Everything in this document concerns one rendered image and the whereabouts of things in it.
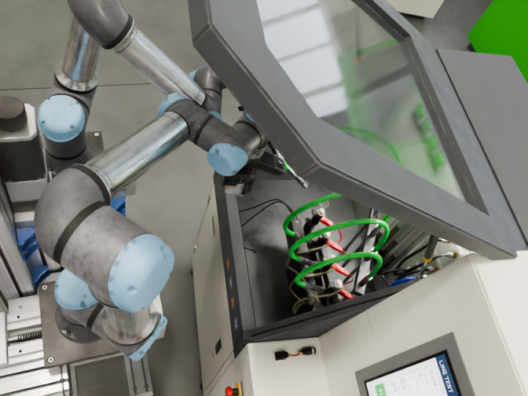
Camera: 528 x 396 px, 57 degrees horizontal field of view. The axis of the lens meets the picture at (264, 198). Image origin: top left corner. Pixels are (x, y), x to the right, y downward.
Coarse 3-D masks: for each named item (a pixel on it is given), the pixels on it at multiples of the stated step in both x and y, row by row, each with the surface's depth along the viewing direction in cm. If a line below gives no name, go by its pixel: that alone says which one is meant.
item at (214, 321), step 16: (208, 208) 199; (208, 224) 199; (208, 240) 199; (208, 256) 199; (208, 272) 199; (224, 272) 170; (208, 288) 200; (224, 288) 169; (208, 304) 200; (224, 304) 169; (208, 320) 200; (224, 320) 169; (208, 336) 200; (224, 336) 169; (208, 352) 200; (224, 352) 169; (208, 368) 200; (208, 384) 201
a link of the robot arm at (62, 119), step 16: (64, 96) 133; (48, 112) 130; (64, 112) 131; (80, 112) 132; (48, 128) 129; (64, 128) 129; (80, 128) 133; (48, 144) 134; (64, 144) 133; (80, 144) 138
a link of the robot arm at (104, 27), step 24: (72, 0) 102; (96, 0) 101; (120, 0) 106; (96, 24) 103; (120, 24) 105; (120, 48) 109; (144, 48) 111; (144, 72) 115; (168, 72) 116; (192, 96) 123; (216, 96) 131
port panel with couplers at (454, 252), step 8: (440, 248) 139; (448, 248) 136; (456, 248) 133; (464, 248) 130; (432, 256) 143; (448, 256) 132; (456, 256) 132; (416, 264) 150; (432, 264) 143; (440, 264) 139; (448, 264) 136; (424, 272) 147; (432, 272) 143
